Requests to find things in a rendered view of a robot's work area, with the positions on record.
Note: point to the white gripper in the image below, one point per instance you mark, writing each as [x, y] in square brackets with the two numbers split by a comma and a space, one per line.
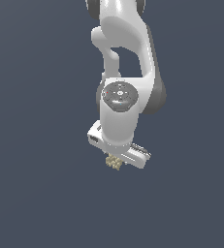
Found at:
[137, 157]

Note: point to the small beige knobbly object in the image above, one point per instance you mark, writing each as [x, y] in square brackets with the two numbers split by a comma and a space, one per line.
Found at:
[113, 161]

